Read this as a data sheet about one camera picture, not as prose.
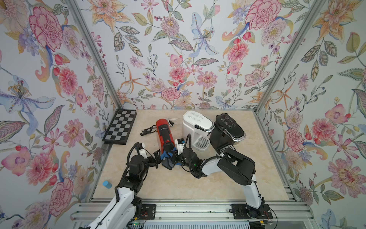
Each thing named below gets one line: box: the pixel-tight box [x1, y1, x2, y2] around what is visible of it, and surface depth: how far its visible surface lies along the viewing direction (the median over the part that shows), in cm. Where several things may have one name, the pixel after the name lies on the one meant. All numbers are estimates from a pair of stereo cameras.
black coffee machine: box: [209, 113, 247, 154], surface depth 84 cm
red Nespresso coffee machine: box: [155, 118, 176, 155], surface depth 85 cm
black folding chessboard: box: [101, 108, 138, 146], surface depth 109 cm
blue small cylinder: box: [102, 180, 113, 189], surface depth 80 cm
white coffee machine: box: [182, 110, 215, 152], surface depth 88 cm
